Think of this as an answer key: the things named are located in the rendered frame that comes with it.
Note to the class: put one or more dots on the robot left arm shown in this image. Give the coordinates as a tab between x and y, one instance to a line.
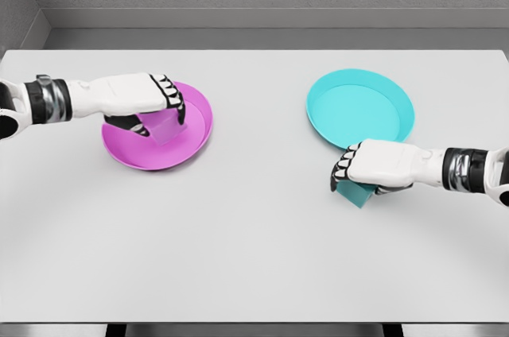
43	100

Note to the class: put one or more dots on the teal block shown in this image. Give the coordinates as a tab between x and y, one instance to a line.
354	194

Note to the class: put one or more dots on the pink block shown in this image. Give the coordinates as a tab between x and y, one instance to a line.
165	128

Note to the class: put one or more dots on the teal plate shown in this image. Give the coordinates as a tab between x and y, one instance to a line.
358	110

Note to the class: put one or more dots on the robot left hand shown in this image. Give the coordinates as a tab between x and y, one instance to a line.
131	94

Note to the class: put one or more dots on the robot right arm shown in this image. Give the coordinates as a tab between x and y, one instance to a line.
465	172

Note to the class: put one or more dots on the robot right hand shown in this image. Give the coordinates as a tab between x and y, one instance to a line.
381	164

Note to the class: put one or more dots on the pink plate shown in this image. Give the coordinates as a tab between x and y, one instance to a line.
159	142

